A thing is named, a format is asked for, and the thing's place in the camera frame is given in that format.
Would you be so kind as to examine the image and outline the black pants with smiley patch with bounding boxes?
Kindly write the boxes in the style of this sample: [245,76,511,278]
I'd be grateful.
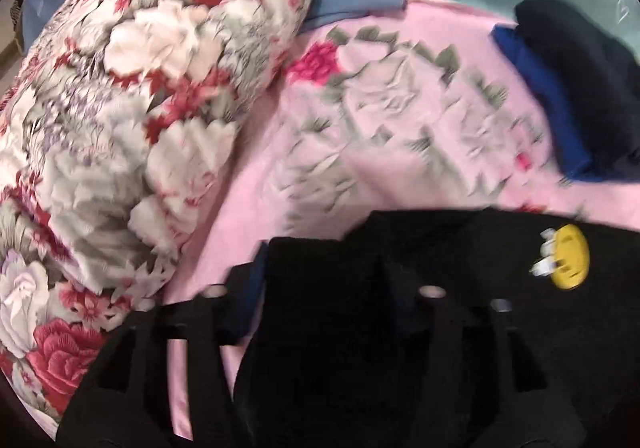
[234,209,639,447]

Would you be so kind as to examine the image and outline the pink floral bed sheet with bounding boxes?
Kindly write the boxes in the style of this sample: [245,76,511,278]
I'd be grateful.
[167,0,639,436]

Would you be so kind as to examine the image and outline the folded blue garment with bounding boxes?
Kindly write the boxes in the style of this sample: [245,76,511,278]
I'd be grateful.
[491,25,605,183]

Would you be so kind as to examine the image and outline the floral red white bolster pillow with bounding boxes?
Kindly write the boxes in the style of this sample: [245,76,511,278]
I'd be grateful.
[1,0,311,431]

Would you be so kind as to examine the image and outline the folded dark navy garment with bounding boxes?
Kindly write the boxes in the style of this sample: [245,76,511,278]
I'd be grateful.
[515,0,639,183]

